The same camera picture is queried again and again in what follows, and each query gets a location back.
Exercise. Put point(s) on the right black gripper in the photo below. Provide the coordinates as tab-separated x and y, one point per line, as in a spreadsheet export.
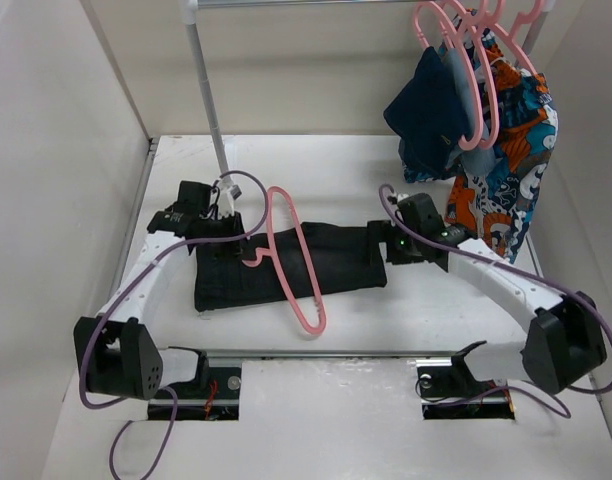
382	231

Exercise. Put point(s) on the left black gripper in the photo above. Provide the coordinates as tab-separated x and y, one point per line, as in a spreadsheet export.
234	223

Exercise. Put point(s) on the black trousers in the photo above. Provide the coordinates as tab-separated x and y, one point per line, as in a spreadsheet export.
343	260

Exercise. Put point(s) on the pink hanger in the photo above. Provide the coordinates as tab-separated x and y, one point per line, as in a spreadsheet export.
514	37
444	23
290	271
488	75

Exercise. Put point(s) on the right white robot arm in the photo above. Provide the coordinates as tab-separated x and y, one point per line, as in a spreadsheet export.
547	336

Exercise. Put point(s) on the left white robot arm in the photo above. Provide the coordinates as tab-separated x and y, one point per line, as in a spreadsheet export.
116	353

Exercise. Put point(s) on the pink hanger front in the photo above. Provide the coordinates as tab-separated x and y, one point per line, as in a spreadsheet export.
444	23

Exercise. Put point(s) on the pink hanger back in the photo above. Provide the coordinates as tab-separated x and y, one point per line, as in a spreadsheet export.
514	37

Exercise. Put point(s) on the white rack base foot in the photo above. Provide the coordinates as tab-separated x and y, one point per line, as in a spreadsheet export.
231	152

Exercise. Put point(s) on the grey blue garment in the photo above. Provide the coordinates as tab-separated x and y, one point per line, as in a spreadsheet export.
478	161

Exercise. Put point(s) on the navy blue shorts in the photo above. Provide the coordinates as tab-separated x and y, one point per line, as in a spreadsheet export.
428	117

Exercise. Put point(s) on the colourful patterned shorts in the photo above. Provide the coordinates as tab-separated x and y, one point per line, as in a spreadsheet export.
498	207

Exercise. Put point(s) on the grey rack pole left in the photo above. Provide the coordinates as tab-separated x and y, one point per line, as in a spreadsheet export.
189	11

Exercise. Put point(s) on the grey rack pole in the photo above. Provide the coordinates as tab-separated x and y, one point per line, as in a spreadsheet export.
189	11
536	26

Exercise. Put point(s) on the grey rack pole right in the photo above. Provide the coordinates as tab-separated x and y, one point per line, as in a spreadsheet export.
536	26

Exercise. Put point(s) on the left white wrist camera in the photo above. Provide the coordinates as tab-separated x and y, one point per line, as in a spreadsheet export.
229	192

